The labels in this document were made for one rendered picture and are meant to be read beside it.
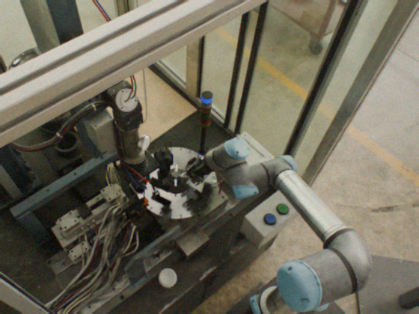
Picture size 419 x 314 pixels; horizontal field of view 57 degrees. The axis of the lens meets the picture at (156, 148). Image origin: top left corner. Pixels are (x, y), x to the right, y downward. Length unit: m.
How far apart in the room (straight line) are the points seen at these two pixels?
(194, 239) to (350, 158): 1.67
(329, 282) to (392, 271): 1.69
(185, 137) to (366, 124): 1.68
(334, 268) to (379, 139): 2.23
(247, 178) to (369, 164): 1.85
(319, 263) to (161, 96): 1.34
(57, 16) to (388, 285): 2.25
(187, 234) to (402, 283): 1.47
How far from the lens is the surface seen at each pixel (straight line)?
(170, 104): 2.05
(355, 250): 1.07
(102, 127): 1.09
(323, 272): 1.02
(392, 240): 2.80
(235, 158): 1.25
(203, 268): 1.64
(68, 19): 1.19
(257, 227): 1.56
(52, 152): 1.74
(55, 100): 0.41
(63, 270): 1.68
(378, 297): 2.61
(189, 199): 1.52
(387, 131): 3.26
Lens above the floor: 2.31
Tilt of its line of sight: 56 degrees down
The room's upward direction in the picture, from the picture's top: 5 degrees counter-clockwise
